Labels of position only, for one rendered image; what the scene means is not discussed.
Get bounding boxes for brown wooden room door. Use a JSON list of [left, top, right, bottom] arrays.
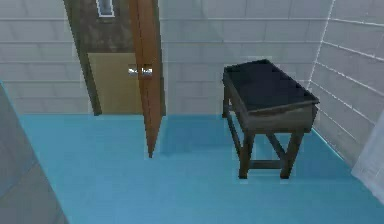
[[128, 0, 164, 159]]

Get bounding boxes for dark wooden side table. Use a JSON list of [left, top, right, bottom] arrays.
[[221, 58, 321, 180]]

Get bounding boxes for white framed window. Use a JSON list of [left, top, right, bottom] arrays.
[[95, 0, 116, 18]]

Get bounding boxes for silver door handle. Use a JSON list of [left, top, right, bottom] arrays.
[[128, 66, 154, 78]]

